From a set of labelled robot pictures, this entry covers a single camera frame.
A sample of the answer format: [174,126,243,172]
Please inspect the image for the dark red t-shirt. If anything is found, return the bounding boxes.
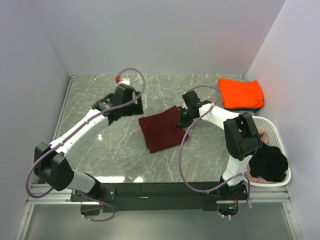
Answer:
[138,106,186,154]

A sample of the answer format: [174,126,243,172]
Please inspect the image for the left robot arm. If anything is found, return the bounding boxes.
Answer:
[30,92,143,201]

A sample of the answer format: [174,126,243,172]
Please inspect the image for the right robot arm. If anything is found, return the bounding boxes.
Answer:
[177,103,262,200]

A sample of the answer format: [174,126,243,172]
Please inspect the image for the folded blue t-shirt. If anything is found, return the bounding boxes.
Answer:
[224,107,261,113]

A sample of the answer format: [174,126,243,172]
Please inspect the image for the folded orange t-shirt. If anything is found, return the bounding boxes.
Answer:
[218,78,265,110]

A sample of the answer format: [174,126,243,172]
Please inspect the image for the pink garment in basket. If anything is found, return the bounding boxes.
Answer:
[244,128,275,184]

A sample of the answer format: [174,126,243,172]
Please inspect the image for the white plastic laundry basket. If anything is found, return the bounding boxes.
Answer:
[250,115,292,188]

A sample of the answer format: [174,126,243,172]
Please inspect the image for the black garment in basket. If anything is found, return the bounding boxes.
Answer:
[247,143,289,184]

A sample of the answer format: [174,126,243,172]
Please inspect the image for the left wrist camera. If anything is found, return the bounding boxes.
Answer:
[114,78,136,104]

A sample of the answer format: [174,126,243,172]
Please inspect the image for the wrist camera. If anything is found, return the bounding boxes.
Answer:
[182,90,201,109]
[114,78,136,104]

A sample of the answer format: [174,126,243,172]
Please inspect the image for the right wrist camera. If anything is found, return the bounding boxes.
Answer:
[182,90,201,109]

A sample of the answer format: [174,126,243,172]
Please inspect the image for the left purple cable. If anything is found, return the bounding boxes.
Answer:
[26,67,146,222]

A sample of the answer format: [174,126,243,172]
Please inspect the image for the purple cable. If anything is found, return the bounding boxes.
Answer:
[179,85,251,219]
[26,67,146,222]

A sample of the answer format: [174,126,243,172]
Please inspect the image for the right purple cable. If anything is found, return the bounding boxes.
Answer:
[179,85,251,219]

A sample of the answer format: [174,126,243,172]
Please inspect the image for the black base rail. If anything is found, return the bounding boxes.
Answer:
[70,181,248,216]

